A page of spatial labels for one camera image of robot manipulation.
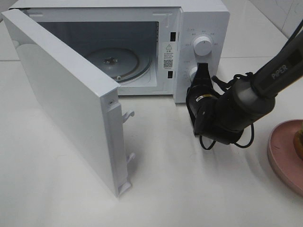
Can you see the pink round plate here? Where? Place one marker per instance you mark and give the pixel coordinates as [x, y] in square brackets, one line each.
[282, 156]

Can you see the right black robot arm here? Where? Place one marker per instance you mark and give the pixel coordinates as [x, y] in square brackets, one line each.
[221, 111]

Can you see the upper white power knob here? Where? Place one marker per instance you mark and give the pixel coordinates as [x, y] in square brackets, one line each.
[202, 45]

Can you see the white microwave door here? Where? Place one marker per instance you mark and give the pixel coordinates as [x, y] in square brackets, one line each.
[81, 99]

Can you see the lower white timer knob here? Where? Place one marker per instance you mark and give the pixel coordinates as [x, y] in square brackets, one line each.
[192, 73]

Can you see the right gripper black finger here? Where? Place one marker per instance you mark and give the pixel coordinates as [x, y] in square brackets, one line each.
[202, 76]

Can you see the glass microwave turntable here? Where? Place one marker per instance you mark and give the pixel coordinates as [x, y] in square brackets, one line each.
[120, 64]

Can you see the white microwave oven body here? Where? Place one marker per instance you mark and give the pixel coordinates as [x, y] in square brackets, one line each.
[162, 29]

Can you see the burger with lettuce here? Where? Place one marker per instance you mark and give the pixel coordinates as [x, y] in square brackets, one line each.
[298, 143]

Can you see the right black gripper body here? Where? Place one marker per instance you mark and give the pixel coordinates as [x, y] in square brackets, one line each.
[200, 101]

